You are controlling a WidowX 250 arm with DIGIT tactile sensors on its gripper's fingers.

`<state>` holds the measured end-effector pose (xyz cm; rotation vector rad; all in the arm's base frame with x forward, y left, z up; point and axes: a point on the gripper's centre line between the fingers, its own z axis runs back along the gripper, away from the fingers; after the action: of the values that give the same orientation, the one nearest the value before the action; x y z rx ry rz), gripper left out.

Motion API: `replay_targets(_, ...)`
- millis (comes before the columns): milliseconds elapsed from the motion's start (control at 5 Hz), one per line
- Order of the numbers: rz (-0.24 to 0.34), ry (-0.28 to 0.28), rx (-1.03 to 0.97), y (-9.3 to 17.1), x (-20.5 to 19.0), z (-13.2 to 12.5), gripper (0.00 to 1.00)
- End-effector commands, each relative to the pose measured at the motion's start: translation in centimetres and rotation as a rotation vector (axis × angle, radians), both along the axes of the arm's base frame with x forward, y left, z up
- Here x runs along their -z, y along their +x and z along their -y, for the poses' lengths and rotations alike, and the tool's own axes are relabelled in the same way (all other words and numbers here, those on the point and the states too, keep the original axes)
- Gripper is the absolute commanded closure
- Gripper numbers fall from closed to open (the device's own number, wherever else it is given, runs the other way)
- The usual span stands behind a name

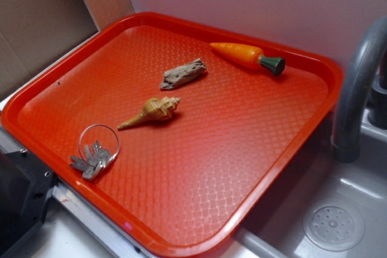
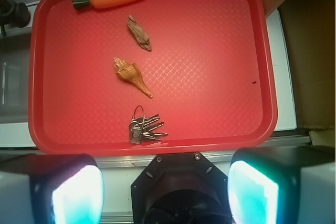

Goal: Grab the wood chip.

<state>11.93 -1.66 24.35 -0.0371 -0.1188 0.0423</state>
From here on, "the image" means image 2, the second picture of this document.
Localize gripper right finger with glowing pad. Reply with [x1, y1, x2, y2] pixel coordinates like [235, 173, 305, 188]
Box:
[228, 146, 335, 223]

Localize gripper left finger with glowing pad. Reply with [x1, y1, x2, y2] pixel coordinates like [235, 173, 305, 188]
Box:
[1, 154, 104, 223]

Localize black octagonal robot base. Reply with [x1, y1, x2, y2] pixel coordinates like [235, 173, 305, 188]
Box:
[130, 153, 233, 223]

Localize tan spiral seashell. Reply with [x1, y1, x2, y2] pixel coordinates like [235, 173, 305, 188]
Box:
[113, 57, 153, 98]

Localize red plastic tray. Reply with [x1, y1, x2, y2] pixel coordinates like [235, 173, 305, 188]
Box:
[28, 0, 278, 156]

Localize grey toy sink basin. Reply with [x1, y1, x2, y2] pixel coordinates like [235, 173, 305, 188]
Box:
[1, 33, 31, 124]

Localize grey toy faucet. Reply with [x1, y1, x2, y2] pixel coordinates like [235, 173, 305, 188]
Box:
[1, 0, 31, 36]

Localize brown cardboard panel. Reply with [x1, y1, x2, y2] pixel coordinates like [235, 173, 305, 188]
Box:
[263, 0, 335, 130]

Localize silver keys on ring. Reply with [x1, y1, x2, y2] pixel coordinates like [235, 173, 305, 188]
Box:
[128, 105, 168, 145]

